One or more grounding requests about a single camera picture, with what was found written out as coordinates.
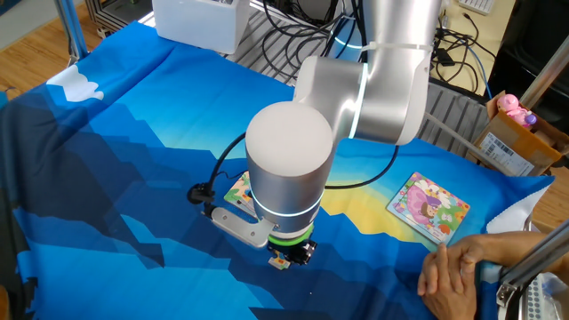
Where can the blue grey metal pole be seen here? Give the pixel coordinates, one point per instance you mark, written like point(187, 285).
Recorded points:
point(71, 26)

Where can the person's left hand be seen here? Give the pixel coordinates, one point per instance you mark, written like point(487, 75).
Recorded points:
point(453, 298)

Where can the black cabinet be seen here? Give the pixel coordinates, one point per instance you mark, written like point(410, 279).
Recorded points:
point(533, 35)

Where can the silver camera mounting bracket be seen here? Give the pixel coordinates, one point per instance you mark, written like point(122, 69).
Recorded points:
point(235, 224)

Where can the aluminium frame profile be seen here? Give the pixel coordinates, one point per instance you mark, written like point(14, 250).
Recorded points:
point(533, 262)
point(549, 66)

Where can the clear dotted plastic tray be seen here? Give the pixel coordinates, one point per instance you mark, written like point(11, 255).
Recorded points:
point(540, 298)

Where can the blue mountain print tablecloth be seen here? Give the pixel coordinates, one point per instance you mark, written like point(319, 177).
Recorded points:
point(133, 133)

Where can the yellow car puzzle piece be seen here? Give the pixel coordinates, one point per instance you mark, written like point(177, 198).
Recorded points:
point(279, 263)

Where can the yellow car puzzle board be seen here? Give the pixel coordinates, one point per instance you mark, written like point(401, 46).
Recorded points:
point(238, 193)

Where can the black white striped frame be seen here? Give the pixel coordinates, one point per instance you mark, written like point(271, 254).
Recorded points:
point(106, 15)

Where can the person's right forearm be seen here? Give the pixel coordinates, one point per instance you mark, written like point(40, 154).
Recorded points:
point(511, 246)

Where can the pink plastic toy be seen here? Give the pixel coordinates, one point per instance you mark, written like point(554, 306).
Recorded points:
point(511, 106)

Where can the pink flower puzzle board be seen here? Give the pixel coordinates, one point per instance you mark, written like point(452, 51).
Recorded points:
point(429, 206)

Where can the white keyboard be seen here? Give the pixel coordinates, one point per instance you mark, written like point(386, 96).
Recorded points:
point(478, 4)

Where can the thin aluminium bar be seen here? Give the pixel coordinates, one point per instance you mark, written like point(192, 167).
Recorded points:
point(453, 133)

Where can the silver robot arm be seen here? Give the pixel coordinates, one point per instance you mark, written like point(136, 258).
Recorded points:
point(289, 178)

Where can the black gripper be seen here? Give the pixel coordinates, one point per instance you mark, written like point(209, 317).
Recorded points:
point(286, 250)

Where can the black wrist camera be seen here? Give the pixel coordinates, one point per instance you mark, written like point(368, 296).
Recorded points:
point(200, 194)

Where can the beige desk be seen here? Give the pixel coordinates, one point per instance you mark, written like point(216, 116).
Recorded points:
point(498, 31)

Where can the white plastic box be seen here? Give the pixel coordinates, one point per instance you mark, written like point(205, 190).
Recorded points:
point(200, 22)

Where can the brown cardboard box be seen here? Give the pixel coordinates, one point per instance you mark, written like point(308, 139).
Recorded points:
point(511, 138)

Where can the person's right hand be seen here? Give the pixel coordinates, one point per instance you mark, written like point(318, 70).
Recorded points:
point(458, 255)

